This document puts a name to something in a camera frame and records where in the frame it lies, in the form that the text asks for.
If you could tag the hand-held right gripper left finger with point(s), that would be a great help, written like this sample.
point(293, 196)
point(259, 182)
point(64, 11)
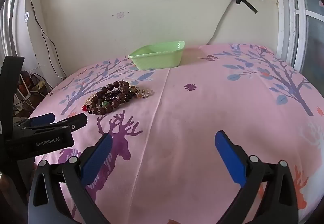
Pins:
point(97, 160)

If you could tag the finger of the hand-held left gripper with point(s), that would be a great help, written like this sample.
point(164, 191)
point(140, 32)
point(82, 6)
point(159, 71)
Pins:
point(41, 119)
point(76, 121)

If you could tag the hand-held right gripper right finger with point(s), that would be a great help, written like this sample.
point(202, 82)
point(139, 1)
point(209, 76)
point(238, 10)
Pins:
point(229, 160)

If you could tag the green plastic basin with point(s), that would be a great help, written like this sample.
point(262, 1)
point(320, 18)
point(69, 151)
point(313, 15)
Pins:
point(157, 60)

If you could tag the pink printed bedsheet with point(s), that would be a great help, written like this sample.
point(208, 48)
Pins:
point(189, 125)

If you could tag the white door frame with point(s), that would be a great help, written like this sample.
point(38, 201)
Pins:
point(15, 31)

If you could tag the white window frame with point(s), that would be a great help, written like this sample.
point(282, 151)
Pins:
point(286, 24)

